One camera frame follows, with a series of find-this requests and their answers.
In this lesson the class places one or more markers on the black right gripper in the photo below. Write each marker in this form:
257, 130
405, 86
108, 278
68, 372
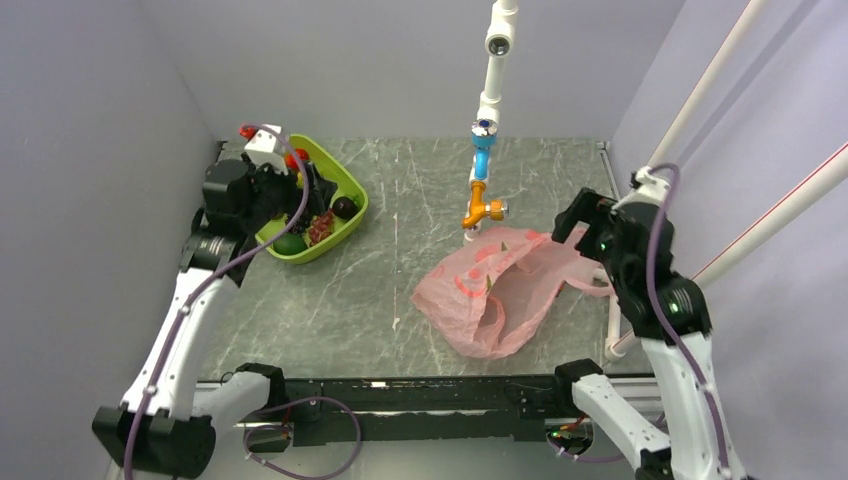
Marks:
590, 207

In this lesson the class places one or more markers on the white diagonal pole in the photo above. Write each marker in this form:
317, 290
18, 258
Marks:
727, 48

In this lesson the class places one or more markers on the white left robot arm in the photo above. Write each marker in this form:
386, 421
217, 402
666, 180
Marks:
160, 427

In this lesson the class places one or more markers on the white PVC pipe frame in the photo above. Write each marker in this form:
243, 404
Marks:
499, 41

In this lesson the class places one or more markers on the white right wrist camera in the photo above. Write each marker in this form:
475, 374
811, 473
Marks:
646, 187

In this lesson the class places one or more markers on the green plastic tray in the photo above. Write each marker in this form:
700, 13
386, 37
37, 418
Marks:
330, 168

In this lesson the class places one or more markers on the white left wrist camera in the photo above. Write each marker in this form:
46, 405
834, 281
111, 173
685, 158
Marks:
263, 146

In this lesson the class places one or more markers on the white pole with red stripe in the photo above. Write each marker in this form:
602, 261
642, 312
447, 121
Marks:
818, 183

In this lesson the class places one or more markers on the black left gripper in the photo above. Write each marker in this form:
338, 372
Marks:
288, 181

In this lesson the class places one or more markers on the dark fake grape bunch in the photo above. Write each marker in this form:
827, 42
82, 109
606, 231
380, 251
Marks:
302, 224

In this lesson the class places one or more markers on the dark purple fake plum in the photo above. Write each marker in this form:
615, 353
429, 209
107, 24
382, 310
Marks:
344, 208

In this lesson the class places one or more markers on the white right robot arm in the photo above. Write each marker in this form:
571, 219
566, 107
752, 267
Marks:
670, 319

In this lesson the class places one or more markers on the red fake tomato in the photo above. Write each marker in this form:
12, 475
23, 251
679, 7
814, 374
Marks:
292, 160

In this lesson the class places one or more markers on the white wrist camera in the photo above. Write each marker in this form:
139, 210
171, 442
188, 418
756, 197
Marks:
263, 146
646, 187

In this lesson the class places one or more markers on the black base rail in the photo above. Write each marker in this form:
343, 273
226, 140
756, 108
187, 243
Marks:
521, 408

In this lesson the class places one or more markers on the green fake fruit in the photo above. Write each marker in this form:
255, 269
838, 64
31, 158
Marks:
289, 244

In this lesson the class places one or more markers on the blue and orange faucet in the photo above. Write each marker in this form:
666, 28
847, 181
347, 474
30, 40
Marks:
483, 136

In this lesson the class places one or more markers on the pink plastic bag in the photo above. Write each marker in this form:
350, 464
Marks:
489, 298

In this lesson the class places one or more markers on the red fake grape bunch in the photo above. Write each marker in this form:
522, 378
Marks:
321, 228

